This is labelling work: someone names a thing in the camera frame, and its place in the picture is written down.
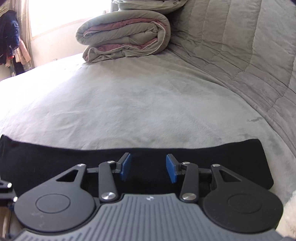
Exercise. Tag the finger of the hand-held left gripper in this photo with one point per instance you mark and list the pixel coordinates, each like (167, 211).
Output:
(5, 194)

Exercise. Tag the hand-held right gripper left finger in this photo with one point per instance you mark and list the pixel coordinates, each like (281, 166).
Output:
(126, 166)

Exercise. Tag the grey quilted headboard cover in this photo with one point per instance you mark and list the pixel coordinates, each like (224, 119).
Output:
(242, 58)

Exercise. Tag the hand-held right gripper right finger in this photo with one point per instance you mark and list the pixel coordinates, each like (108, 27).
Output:
(172, 168)

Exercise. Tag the white plush toy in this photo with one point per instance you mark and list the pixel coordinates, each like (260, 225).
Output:
(290, 215)

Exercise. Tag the grey pink pillow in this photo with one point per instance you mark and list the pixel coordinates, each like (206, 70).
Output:
(143, 4)

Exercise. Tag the folded grey pink comforter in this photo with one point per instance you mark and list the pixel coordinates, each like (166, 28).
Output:
(124, 37)

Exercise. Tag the black and cream sweatshirt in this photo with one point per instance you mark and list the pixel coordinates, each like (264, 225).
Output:
(57, 160)

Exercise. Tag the pink hanging clothes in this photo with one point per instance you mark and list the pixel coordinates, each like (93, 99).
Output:
(23, 52)

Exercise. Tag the dark blue hanging jacket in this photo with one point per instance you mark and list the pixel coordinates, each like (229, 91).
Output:
(10, 34)

